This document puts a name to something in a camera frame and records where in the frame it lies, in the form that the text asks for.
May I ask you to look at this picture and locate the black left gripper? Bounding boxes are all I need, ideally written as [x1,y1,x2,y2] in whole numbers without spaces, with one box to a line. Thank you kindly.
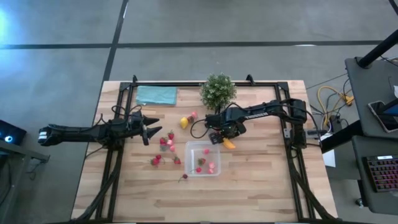
[126,116,164,146]

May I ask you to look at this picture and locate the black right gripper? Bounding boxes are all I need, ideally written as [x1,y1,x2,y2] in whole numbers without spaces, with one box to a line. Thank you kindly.
[205,113,246,146]

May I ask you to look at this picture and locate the clear plastic tupperware container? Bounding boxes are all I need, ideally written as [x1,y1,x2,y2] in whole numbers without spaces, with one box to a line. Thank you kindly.
[184,140,222,177]

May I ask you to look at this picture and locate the small green potted plant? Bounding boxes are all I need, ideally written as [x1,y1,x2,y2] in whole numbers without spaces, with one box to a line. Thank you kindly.
[200,73,237,113]

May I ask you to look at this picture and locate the teal folded cloth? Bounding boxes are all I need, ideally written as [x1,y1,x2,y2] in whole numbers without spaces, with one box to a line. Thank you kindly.
[135,85,178,106]

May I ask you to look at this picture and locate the white paper sheet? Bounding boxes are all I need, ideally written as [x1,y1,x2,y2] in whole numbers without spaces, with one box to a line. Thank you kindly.
[320,133,337,169]

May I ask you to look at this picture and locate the black diagonal desk beam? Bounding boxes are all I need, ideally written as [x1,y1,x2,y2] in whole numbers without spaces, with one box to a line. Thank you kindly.
[319,119,366,154]

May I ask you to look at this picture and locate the grey metal stand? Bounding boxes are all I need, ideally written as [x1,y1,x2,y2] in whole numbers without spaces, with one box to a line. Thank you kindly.
[0,139,50,224]

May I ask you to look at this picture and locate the black device with blue light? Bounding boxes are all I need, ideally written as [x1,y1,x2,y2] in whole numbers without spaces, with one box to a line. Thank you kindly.
[0,119,27,146]

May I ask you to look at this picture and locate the dark grey desk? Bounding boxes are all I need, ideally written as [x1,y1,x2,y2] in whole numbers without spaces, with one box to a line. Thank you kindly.
[344,57,398,140]
[351,135,398,216]

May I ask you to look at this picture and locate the black smartphone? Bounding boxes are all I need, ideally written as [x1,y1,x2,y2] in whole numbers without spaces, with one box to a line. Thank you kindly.
[368,100,398,134]

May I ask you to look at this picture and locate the backlit black keyboard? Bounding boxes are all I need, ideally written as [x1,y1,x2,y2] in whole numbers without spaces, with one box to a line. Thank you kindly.
[363,154,398,193]

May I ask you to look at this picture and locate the black pole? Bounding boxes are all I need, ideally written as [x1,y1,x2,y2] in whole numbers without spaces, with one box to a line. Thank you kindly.
[356,29,398,69]

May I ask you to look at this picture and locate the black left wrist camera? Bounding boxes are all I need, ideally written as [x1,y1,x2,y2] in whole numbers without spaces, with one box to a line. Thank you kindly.
[130,111,144,124]

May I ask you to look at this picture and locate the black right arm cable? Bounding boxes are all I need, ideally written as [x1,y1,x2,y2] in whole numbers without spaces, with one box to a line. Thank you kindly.
[189,101,240,139]

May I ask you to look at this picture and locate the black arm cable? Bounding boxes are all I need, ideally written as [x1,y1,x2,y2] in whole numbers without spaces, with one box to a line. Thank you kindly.
[189,101,240,139]
[93,104,143,125]

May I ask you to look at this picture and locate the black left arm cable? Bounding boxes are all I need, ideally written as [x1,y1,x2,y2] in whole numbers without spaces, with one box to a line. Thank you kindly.
[93,104,143,125]

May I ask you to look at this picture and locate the black metal table frame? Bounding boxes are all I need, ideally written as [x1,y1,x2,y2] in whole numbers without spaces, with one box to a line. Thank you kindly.
[72,74,341,223]

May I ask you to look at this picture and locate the yellow cable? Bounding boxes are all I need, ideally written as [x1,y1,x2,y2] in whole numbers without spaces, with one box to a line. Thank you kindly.
[316,85,355,124]

